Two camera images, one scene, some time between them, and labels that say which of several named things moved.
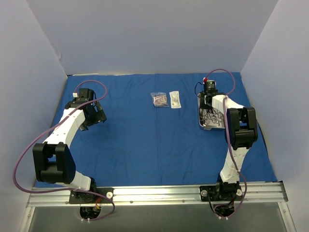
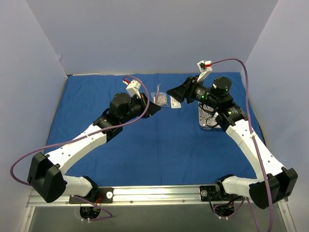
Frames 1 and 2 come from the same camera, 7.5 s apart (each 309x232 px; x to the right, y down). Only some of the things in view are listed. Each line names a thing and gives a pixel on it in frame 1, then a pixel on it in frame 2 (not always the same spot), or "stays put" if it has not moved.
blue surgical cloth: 151,134 stays put
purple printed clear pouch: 160,99 stays put
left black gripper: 97,115 -> 145,104
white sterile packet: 175,99 stays put
